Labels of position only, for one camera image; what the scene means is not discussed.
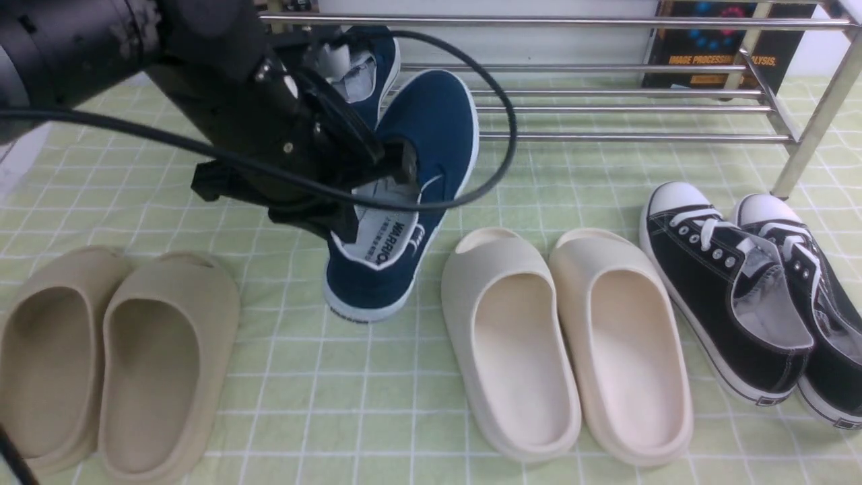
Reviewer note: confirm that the cream slide slipper left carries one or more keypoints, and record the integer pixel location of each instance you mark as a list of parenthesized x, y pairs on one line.
[(499, 304)]

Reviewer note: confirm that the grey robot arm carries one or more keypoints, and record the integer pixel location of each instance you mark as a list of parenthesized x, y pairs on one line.
[(59, 54)]

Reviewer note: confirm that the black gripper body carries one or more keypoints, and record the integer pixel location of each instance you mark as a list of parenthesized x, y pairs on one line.
[(265, 97)]

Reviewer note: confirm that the black canvas sneaker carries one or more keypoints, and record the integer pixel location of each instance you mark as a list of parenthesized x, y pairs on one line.
[(732, 288), (831, 383)]

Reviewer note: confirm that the cream slide slipper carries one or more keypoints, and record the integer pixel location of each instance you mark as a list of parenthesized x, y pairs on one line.
[(499, 304), (625, 348)]

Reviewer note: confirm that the green checked floor mat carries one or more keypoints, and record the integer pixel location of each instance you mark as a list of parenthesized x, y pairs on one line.
[(312, 399)]

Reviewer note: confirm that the black canvas sneaker left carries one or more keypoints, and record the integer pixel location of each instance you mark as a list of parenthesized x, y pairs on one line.
[(732, 288)]

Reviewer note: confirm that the black canvas sneaker right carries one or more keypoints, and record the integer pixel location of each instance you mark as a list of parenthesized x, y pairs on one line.
[(831, 383)]

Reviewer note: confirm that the cream slide slipper right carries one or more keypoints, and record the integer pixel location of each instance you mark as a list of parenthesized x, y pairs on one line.
[(625, 348)]

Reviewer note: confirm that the silver metal shoe rack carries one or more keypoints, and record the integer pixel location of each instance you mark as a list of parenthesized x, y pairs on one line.
[(745, 91)]

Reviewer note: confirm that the tan slide slipper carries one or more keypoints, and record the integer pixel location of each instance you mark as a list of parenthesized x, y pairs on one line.
[(53, 357), (169, 332)]

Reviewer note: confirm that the navy slip-on shoe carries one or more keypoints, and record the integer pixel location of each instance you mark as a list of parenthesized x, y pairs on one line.
[(369, 280), (364, 70)]

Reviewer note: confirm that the tan slide slipper far left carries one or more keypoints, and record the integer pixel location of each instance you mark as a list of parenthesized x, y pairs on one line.
[(53, 357)]

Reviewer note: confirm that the black image processing book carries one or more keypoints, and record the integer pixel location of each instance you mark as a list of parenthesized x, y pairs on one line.
[(772, 53)]

